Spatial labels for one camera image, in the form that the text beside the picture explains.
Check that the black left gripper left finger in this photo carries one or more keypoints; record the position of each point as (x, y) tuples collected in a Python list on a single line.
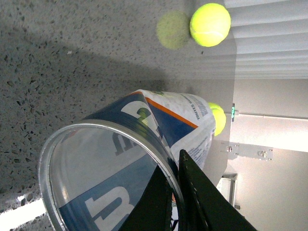
[(153, 211)]

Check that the white cabinet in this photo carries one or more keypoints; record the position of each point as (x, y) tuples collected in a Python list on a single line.
[(227, 187)]

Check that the white pleated curtain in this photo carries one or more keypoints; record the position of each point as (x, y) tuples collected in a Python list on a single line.
[(271, 38)]

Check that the Roland Garros tennis ball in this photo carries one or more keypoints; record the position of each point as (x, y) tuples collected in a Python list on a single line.
[(219, 116)]

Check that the metal wall bracket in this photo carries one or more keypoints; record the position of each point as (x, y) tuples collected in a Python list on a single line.
[(235, 150)]

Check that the green exit sign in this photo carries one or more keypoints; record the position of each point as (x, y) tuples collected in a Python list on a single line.
[(233, 112)]

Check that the blue white tennis ball can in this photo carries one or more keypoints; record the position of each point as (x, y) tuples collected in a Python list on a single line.
[(93, 173)]

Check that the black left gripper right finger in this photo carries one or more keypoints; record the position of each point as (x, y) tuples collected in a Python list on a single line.
[(206, 208)]

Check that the plain yellow tennis ball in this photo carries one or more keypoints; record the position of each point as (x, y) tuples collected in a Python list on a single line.
[(210, 24)]

